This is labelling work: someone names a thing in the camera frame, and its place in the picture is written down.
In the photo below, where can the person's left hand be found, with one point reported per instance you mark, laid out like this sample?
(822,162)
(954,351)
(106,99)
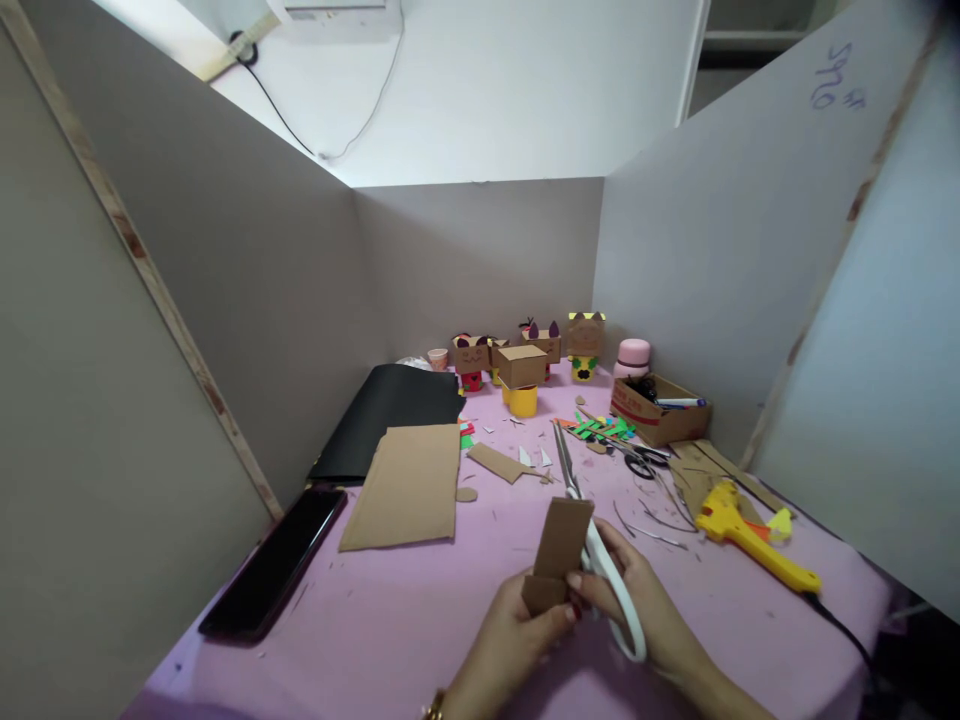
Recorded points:
(510,645)

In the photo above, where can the person's right hand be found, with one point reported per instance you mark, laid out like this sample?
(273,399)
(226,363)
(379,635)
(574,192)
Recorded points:
(637,600)

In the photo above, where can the brown cardboard strip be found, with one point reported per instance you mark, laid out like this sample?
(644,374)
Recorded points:
(561,541)

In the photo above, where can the pink table cloth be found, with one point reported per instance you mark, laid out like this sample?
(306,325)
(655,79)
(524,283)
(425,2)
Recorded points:
(420,615)

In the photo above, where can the yellow glue gun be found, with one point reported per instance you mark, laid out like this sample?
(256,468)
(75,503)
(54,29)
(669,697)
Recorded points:
(739,529)

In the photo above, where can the pile of cardboard offcuts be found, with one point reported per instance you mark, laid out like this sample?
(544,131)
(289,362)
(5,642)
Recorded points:
(701,472)

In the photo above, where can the orange and yellow paper scraps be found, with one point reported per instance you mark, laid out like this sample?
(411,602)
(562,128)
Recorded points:
(780,525)

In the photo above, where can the pile of green paper strips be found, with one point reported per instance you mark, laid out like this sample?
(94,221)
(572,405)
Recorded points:
(600,429)

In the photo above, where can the white paper triangles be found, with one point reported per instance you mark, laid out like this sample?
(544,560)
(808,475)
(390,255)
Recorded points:
(534,456)

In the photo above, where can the open cardboard box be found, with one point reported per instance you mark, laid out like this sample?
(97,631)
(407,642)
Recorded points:
(667,424)

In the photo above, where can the notched cardboard scrap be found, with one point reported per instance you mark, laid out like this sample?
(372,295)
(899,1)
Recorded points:
(499,463)

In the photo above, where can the large brown cardboard sheet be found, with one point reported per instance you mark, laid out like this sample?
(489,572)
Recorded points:
(409,491)

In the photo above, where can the blue marker pen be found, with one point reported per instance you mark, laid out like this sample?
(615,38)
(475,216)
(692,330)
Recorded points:
(684,403)

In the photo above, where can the coloured paper scraps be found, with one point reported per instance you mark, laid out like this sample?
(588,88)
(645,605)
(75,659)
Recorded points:
(467,435)

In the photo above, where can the pink bottle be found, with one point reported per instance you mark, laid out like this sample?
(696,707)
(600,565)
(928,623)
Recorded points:
(632,360)

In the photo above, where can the black smartphone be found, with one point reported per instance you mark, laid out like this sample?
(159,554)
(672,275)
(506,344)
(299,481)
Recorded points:
(277,562)

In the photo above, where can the plain cardboard box figure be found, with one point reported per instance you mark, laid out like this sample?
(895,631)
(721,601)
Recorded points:
(523,371)

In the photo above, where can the black paper sheet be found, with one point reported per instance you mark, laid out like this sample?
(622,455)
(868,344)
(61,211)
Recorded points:
(394,416)

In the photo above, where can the yellow eared cardboard figure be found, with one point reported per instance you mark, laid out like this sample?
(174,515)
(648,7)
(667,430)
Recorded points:
(586,345)

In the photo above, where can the purple eared cardboard figure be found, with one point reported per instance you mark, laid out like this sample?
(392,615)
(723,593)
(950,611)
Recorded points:
(546,349)

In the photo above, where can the red bodied cardboard cat figure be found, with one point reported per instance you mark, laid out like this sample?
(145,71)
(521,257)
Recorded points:
(471,364)

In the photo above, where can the small paper cup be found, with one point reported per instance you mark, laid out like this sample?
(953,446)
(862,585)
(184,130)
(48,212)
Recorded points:
(437,360)

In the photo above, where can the grey partition board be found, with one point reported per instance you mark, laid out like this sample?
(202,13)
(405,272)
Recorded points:
(225,247)
(720,247)
(480,262)

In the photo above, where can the white air conditioner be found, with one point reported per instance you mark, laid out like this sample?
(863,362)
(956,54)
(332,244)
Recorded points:
(337,16)

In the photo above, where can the beige wooden strip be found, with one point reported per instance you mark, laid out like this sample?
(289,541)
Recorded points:
(236,46)

